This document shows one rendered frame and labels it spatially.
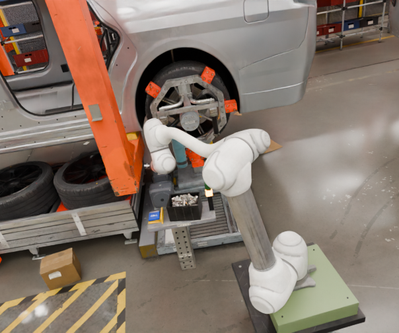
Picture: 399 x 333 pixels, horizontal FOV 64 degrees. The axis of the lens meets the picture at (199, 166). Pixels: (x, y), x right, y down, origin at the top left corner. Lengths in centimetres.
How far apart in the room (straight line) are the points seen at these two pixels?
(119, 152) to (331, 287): 141
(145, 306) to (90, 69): 147
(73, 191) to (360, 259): 206
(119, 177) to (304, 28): 164
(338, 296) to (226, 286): 77
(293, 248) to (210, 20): 157
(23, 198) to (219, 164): 199
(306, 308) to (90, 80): 160
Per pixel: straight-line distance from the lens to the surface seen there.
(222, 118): 246
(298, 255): 156
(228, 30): 240
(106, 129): 205
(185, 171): 292
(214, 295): 220
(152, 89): 236
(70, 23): 192
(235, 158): 114
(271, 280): 142
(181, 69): 241
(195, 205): 195
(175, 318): 216
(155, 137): 163
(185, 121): 229
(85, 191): 256
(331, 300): 171
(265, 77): 253
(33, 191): 284
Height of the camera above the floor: 176
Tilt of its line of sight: 31 degrees down
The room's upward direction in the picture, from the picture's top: 10 degrees counter-clockwise
